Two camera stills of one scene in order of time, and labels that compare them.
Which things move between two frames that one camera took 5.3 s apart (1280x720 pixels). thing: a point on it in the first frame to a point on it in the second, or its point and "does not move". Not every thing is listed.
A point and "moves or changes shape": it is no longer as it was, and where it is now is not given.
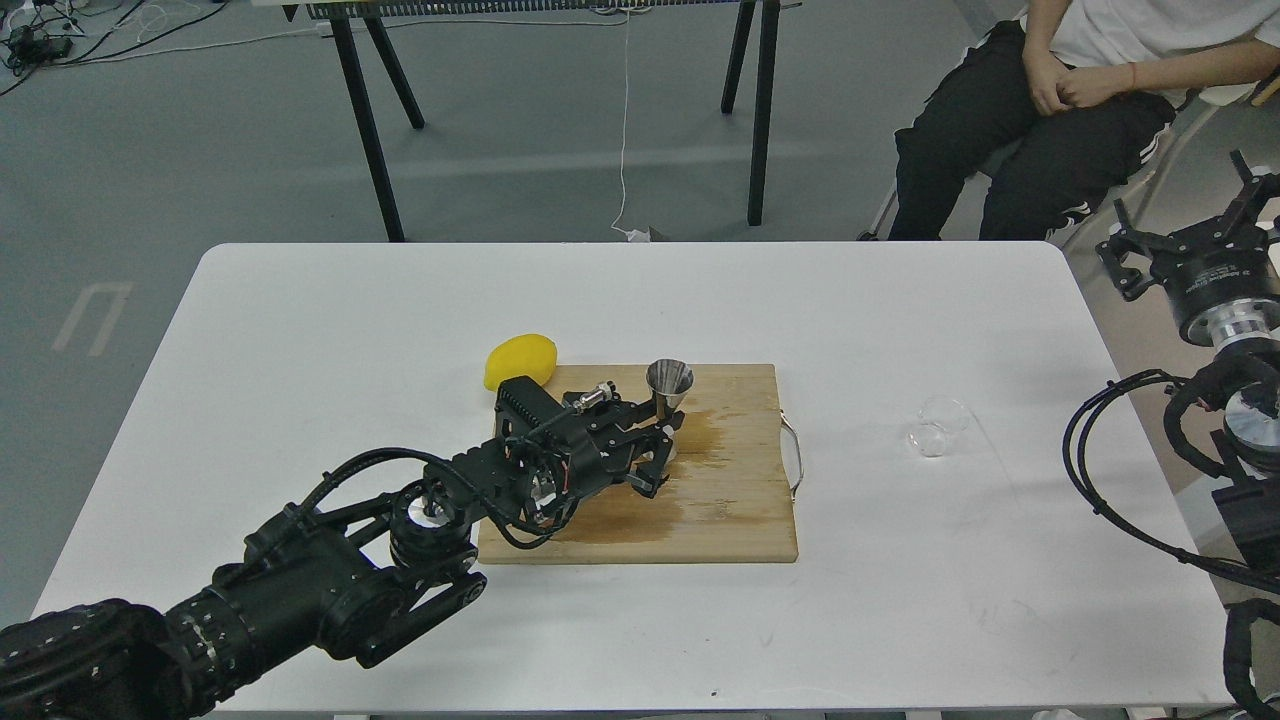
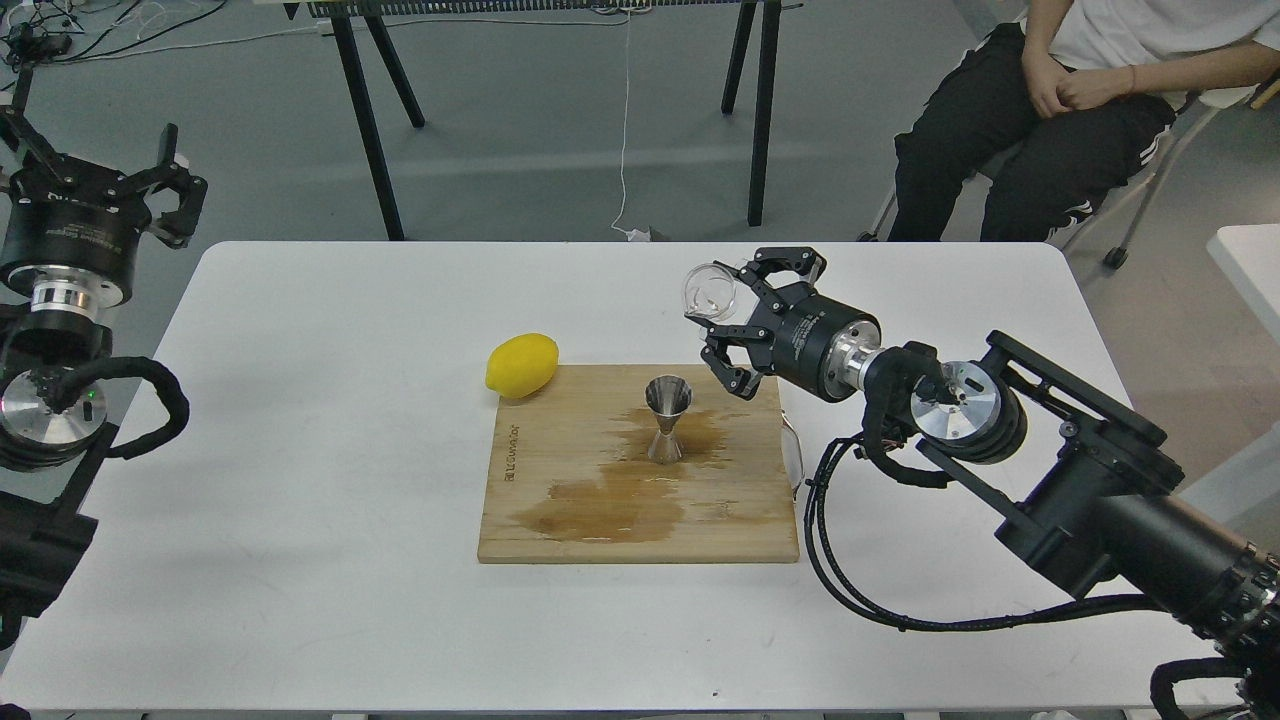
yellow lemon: x=527 y=354 does not move
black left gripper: x=561 y=453 to x=60 y=252
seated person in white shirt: x=1063 y=103 does not move
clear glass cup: x=939 y=417 moves or changes shape
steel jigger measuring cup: x=669 y=380 moves or changes shape
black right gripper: x=1224 y=259 to x=812 y=341
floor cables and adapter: x=38 y=34 does not move
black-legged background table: x=350 y=15 does not move
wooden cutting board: x=729 y=496 does not move
